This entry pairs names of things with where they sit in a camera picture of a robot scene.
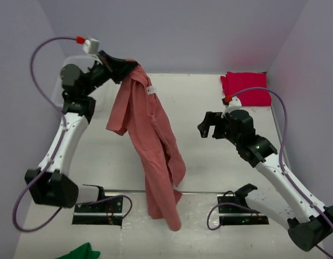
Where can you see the folded red t shirt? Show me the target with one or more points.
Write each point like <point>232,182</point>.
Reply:
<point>234,82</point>

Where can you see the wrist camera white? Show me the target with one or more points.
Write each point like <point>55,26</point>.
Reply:
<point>90,46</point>
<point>231,104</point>

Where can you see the salmon pink t shirt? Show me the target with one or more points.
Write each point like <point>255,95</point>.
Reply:
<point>138,111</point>

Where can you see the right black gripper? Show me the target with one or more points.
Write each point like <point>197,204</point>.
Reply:
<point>212,118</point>

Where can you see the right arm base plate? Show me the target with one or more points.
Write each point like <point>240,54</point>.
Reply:
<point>230,215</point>

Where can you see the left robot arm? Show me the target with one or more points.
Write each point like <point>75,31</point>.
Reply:
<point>49,183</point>

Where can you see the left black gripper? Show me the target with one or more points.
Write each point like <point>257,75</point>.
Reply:
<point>117,69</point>

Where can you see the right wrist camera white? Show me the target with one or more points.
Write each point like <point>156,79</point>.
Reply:
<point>231,104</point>

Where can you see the green cloth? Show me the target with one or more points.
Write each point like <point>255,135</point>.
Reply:
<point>84,251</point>

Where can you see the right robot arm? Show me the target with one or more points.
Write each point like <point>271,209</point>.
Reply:
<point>307,220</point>

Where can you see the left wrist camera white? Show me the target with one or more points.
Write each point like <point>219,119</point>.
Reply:
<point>90,46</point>

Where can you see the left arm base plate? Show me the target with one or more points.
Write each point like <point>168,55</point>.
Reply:
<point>109,213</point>

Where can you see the white plastic basket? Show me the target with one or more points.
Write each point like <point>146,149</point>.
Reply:
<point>83,62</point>

